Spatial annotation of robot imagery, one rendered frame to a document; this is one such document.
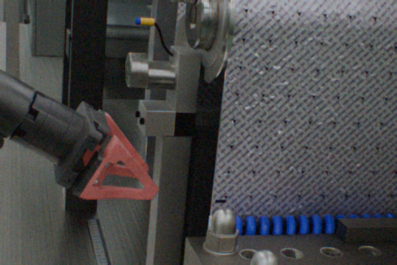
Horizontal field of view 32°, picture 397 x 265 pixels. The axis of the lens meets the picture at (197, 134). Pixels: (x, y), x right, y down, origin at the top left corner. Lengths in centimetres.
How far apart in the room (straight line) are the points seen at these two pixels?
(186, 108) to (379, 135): 22
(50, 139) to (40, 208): 44
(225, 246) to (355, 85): 23
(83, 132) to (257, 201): 22
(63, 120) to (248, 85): 20
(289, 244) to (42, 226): 43
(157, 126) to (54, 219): 33
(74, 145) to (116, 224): 39
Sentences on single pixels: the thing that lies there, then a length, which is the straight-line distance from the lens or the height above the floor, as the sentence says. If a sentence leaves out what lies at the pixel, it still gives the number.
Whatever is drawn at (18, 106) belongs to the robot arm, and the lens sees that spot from 68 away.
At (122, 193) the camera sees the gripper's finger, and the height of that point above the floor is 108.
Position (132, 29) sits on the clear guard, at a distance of 176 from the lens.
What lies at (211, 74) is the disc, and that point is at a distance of 76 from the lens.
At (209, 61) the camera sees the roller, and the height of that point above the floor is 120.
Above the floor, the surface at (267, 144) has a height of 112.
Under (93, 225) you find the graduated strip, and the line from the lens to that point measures 106.
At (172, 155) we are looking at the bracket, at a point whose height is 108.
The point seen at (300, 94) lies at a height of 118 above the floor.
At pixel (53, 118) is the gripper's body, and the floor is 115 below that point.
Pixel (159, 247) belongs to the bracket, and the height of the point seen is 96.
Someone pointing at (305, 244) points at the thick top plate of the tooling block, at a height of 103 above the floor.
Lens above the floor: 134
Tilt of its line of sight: 17 degrees down
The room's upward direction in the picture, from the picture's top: 5 degrees clockwise
